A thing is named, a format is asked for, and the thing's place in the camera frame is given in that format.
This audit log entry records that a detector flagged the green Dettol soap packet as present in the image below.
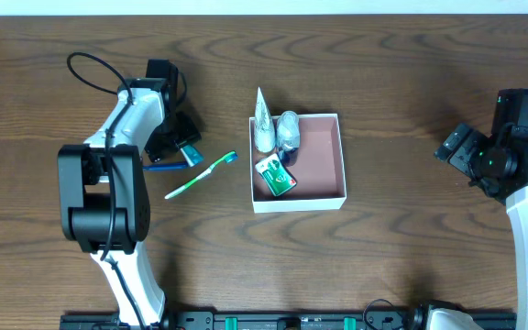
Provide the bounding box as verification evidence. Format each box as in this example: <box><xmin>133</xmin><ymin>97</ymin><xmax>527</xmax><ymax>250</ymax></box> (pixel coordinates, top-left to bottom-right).
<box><xmin>255</xmin><ymin>154</ymin><xmax>297</xmax><ymax>197</ymax></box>

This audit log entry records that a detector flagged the clear bottle with blue liquid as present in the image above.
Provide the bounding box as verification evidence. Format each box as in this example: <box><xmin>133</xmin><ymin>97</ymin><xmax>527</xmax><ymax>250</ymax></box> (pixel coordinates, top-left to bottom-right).
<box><xmin>276</xmin><ymin>111</ymin><xmax>301</xmax><ymax>167</ymax></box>

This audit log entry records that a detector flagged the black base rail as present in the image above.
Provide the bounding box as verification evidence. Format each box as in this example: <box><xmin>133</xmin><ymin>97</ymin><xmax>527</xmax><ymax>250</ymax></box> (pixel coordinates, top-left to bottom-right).
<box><xmin>59</xmin><ymin>310</ymin><xmax>516</xmax><ymax>330</ymax></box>

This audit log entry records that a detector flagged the green white toothbrush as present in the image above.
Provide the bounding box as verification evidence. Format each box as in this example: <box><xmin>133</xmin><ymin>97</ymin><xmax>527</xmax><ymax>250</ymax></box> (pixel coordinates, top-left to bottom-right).
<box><xmin>164</xmin><ymin>151</ymin><xmax>238</xmax><ymax>200</ymax></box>

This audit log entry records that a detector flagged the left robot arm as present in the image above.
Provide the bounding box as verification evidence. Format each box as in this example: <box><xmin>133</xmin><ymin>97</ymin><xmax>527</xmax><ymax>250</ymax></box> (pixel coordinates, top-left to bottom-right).
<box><xmin>57</xmin><ymin>60</ymin><xmax>204</xmax><ymax>329</ymax></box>

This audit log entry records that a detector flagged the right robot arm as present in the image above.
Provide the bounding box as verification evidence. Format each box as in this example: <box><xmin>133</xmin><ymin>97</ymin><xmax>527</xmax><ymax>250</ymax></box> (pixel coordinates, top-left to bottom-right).
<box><xmin>434</xmin><ymin>88</ymin><xmax>528</xmax><ymax>329</ymax></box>

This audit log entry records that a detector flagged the white conical tube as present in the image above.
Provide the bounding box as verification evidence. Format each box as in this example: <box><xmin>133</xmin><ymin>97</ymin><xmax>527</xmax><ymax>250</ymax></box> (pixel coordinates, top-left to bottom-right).
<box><xmin>254</xmin><ymin>88</ymin><xmax>276</xmax><ymax>153</ymax></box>

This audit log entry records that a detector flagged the blue disposable razor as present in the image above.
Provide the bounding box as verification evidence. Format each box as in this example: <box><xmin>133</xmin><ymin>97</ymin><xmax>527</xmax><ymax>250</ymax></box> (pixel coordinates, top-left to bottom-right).
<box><xmin>143</xmin><ymin>161</ymin><xmax>189</xmax><ymax>171</ymax></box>

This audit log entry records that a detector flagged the small toothpaste tube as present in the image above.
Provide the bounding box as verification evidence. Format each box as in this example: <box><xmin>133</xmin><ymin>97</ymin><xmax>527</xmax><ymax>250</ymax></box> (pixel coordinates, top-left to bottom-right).
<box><xmin>181</xmin><ymin>144</ymin><xmax>204</xmax><ymax>168</ymax></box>

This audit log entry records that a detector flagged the white box with pink interior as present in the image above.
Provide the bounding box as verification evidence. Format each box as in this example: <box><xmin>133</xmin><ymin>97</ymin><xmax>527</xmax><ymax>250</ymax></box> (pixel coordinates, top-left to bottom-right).
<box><xmin>248</xmin><ymin>114</ymin><xmax>347</xmax><ymax>214</ymax></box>

